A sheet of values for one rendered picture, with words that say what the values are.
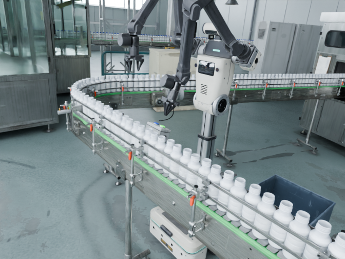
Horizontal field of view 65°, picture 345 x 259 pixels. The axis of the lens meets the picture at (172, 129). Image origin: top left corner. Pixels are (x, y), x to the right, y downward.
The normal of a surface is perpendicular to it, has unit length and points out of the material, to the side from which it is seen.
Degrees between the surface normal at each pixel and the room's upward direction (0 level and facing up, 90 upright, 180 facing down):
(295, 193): 90
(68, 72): 90
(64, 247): 0
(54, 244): 0
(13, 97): 90
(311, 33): 90
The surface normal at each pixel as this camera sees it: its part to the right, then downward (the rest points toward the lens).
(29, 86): 0.64, 0.33
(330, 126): -0.93, 0.11
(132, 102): 0.37, 0.36
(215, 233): -0.77, 0.18
